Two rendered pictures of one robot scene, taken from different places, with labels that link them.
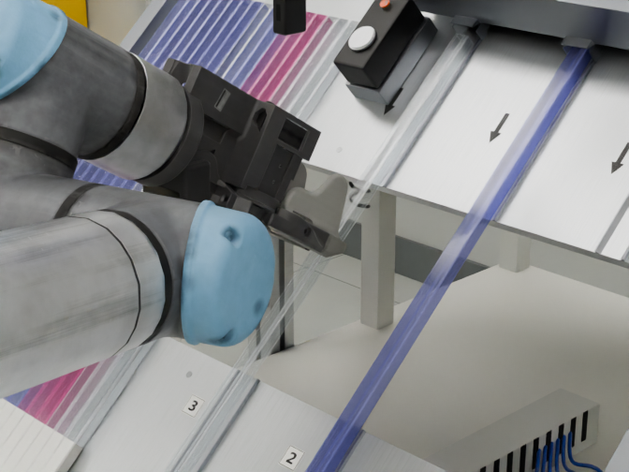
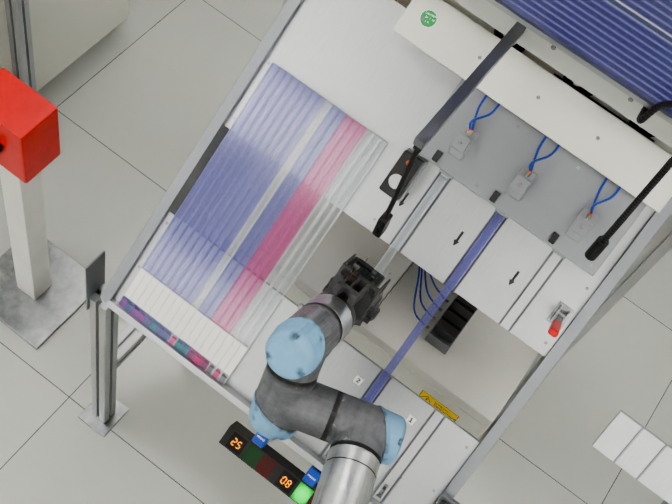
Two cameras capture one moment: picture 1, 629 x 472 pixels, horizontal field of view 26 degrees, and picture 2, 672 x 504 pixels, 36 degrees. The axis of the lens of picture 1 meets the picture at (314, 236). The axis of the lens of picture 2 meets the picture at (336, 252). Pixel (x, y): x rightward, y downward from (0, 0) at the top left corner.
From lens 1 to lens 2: 1.24 m
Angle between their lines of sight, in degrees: 45
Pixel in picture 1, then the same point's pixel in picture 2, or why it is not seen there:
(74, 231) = (360, 477)
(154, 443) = not seen: hidden behind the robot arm
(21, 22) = (314, 358)
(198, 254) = (389, 451)
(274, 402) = (348, 351)
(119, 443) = not seen: hidden behind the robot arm
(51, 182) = (320, 402)
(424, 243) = not seen: outside the picture
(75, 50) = (327, 347)
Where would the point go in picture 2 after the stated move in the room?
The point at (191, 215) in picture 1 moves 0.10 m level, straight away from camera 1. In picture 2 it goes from (384, 432) to (364, 367)
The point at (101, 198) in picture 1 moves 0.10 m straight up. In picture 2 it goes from (345, 417) to (360, 391)
